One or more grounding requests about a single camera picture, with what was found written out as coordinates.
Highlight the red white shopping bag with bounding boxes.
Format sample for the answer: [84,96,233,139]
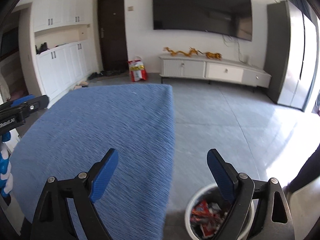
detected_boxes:
[128,56,148,82]

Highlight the trash in bin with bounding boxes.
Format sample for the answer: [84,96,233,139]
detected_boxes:
[189,199,231,239]

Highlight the white shoe cabinet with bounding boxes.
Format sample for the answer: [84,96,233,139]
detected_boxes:
[31,0,97,103]

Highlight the golden tiger figurine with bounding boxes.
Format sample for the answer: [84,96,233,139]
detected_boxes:
[204,51,222,60]

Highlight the wall-mounted black television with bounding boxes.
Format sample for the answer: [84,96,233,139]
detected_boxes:
[153,0,253,41]

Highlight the beige slippers on floor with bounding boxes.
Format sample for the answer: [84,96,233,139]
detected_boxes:
[73,81,89,90]

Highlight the beige sofa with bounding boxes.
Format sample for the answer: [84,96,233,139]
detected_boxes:
[283,178,320,239]

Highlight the golden dragon figurine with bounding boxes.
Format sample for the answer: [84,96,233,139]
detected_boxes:
[163,47,199,57]

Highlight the blue shaggy carpet cloth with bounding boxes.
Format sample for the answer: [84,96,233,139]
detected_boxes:
[10,83,175,239]

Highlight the dark brown entrance door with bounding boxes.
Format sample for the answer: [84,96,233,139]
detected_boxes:
[98,0,129,75]

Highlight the white tv cabinet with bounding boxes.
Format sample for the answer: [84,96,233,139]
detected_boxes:
[159,54,271,88]

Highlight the white round trash bin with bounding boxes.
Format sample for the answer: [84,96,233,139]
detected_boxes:
[184,182,256,240]

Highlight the blue white gloved hand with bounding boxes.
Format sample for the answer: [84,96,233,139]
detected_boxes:
[0,132,13,199]

